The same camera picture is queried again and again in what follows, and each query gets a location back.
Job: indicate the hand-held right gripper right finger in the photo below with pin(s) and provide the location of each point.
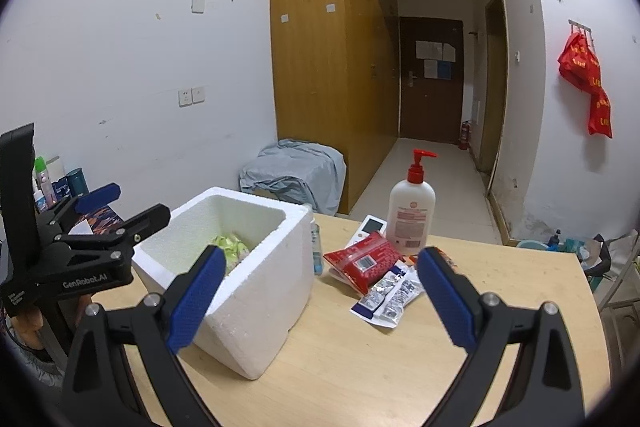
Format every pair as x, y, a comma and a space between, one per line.
445, 297

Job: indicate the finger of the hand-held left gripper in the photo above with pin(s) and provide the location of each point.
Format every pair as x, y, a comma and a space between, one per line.
135, 227
100, 197

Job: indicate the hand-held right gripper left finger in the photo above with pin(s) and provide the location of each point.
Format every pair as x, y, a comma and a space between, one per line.
197, 297

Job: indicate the white foam box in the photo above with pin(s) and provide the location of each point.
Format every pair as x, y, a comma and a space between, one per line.
250, 297

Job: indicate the green printed packet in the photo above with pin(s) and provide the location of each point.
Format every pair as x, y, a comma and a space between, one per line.
232, 249

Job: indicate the person's left hand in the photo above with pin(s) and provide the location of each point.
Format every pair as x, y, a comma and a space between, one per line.
34, 322

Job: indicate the dark teal bottle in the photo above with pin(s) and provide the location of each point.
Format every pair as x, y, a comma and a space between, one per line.
77, 182

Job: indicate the dark blue box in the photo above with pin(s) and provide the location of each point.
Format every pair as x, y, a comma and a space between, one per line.
62, 191

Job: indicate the orange snack packet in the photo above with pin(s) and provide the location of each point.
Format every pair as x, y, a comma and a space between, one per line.
410, 260

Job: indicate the blue white foil packet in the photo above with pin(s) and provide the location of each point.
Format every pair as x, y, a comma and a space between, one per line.
392, 299

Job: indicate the green cap spray bottle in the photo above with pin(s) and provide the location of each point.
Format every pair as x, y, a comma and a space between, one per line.
44, 182

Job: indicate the red snack packet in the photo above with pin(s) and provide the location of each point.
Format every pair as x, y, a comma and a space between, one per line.
367, 263

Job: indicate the white pump lotion bottle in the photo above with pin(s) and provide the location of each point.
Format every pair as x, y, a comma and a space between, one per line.
410, 214

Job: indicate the white remote control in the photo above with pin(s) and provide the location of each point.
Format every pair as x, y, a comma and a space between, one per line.
369, 229

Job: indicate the small clear bottle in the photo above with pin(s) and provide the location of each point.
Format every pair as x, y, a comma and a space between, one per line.
316, 249

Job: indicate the grey blue cloth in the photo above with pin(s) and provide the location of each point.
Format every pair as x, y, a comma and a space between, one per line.
295, 172

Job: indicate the red fire extinguisher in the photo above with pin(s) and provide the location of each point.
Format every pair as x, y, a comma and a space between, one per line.
465, 136

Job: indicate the dark brown entrance door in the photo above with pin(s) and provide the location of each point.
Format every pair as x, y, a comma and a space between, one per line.
430, 107

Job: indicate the wooden side door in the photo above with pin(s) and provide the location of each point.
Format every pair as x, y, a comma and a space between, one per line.
495, 97

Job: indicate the blue paper notice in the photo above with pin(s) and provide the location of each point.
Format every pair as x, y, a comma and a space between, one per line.
444, 70

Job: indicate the white paper notice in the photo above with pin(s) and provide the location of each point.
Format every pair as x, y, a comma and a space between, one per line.
430, 68
429, 49
449, 52

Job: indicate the red gift bag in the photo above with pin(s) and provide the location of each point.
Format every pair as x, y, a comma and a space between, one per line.
577, 62
600, 114

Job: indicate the wooden wardrobe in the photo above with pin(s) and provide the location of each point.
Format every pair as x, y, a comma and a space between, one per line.
325, 57

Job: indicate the white wall plate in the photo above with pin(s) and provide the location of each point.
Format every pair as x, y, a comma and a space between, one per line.
198, 4

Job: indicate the metal wall hook rack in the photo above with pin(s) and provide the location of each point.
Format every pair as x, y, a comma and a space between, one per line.
580, 25

